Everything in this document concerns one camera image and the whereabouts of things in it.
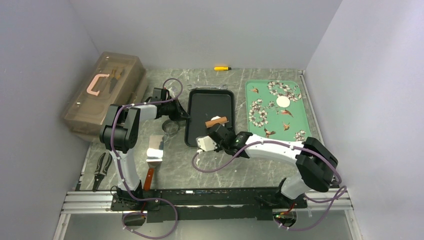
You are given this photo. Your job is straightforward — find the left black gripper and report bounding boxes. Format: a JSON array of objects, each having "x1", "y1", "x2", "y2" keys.
[{"x1": 162, "y1": 97, "x2": 190, "y2": 122}]

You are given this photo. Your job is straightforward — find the black baking tray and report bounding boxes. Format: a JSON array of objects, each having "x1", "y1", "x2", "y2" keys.
[{"x1": 184, "y1": 88, "x2": 235, "y2": 147}]

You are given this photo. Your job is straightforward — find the wooden double-ended dough roller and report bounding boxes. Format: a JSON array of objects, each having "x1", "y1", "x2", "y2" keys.
[{"x1": 205, "y1": 116, "x2": 229, "y2": 129}]

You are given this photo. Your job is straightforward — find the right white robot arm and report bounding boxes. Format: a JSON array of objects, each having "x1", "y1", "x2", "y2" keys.
[{"x1": 196, "y1": 123, "x2": 340, "y2": 208}]

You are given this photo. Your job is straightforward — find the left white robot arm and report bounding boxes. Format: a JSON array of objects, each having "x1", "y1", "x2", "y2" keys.
[{"x1": 99, "y1": 87, "x2": 191, "y2": 210}]

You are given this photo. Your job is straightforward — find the flat white dumpling wrapper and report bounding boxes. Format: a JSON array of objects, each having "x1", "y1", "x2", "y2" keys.
[{"x1": 275, "y1": 95, "x2": 291, "y2": 108}]

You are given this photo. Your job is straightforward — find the silver wrench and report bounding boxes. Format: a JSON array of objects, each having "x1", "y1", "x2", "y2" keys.
[{"x1": 186, "y1": 83, "x2": 228, "y2": 91}]

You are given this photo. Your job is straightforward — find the green floral tray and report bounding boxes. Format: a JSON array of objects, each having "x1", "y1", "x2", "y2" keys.
[{"x1": 245, "y1": 79, "x2": 312, "y2": 142}]

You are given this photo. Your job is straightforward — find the yellow screwdriver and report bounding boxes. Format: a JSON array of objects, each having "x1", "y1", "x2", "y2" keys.
[{"x1": 214, "y1": 66, "x2": 232, "y2": 72}]

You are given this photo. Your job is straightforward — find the translucent brown toolbox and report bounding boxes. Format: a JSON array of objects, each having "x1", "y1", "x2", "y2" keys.
[{"x1": 62, "y1": 51, "x2": 148, "y2": 142}]

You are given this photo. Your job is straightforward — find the black pliers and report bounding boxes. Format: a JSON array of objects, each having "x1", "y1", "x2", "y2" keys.
[{"x1": 92, "y1": 152, "x2": 113, "y2": 192}]

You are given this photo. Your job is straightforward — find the metal ring cutter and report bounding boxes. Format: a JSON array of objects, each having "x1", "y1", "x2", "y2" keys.
[{"x1": 161, "y1": 119, "x2": 180, "y2": 137}]

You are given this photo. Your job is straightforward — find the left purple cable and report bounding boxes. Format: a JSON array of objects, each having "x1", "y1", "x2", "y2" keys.
[{"x1": 109, "y1": 78, "x2": 184, "y2": 240}]

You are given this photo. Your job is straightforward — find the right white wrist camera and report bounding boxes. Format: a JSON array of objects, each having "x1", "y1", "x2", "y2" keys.
[{"x1": 196, "y1": 136, "x2": 219, "y2": 152}]

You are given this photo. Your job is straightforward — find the metal spatula orange handle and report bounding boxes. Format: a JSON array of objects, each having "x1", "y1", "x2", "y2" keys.
[{"x1": 143, "y1": 135, "x2": 164, "y2": 191}]

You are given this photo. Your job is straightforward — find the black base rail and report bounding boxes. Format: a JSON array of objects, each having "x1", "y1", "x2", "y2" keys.
[{"x1": 110, "y1": 187, "x2": 308, "y2": 223}]

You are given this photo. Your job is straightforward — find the aluminium frame rail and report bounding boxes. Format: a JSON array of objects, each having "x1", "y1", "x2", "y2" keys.
[{"x1": 61, "y1": 191, "x2": 113, "y2": 214}]

